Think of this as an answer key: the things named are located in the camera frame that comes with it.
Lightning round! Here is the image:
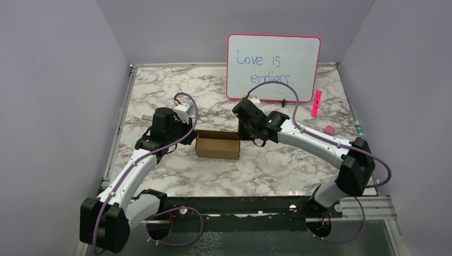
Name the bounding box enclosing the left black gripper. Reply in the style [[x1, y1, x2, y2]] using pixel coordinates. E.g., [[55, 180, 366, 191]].
[[166, 115, 199, 145]]

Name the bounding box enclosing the brown cardboard box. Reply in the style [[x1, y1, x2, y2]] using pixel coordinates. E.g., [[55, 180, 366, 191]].
[[195, 129, 240, 160]]

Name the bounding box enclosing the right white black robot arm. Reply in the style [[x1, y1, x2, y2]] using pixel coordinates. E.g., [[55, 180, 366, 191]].
[[232, 99, 375, 217]]

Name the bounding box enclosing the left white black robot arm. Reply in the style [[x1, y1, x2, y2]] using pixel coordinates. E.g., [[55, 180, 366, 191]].
[[79, 103, 197, 253]]

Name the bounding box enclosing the small wooden block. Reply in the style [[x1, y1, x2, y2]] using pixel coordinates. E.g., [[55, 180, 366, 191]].
[[142, 115, 152, 121]]

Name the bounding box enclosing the pink highlighter marker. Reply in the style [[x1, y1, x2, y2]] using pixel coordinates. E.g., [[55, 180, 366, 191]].
[[311, 90, 322, 117]]

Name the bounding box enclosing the pink framed whiteboard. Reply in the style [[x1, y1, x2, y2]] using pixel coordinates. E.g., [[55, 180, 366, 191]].
[[226, 34, 321, 102]]

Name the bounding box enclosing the pink grey eraser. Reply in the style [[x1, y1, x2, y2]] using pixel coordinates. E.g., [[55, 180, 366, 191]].
[[324, 125, 335, 136]]

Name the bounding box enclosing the green white marker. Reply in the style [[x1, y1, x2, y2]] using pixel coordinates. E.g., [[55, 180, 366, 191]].
[[355, 121, 364, 137]]

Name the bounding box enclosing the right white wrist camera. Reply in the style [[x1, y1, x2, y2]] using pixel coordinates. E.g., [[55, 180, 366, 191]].
[[248, 97, 261, 105]]

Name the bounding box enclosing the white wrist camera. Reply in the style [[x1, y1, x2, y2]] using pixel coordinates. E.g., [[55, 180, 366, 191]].
[[248, 97, 261, 105], [173, 102, 195, 124]]

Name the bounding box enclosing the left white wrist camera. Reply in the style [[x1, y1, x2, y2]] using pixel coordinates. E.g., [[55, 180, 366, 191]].
[[173, 102, 195, 124]]

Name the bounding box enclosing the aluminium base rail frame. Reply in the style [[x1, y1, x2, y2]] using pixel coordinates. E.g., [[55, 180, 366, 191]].
[[75, 196, 407, 256]]

